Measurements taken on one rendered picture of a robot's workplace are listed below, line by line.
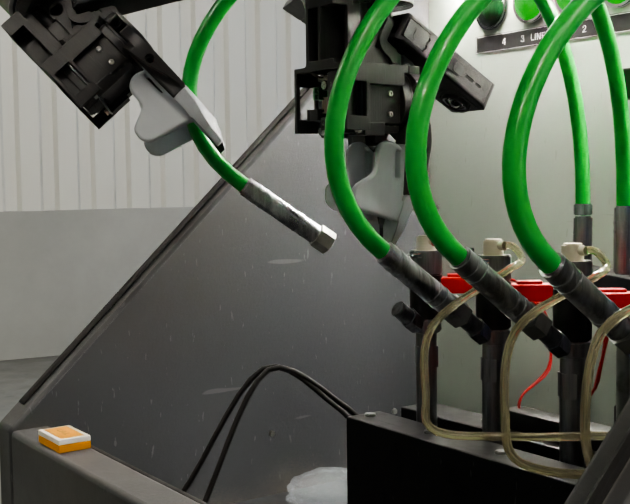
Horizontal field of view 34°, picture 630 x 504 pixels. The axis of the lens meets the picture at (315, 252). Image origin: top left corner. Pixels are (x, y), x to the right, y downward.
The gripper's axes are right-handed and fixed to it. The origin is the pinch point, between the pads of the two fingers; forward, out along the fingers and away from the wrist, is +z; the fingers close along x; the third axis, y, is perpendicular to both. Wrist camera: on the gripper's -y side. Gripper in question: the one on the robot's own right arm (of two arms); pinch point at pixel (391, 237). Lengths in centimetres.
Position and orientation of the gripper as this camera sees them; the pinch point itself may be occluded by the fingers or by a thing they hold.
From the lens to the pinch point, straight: 86.1
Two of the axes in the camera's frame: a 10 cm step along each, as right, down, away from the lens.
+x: 5.8, 0.5, -8.1
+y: -8.2, 0.5, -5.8
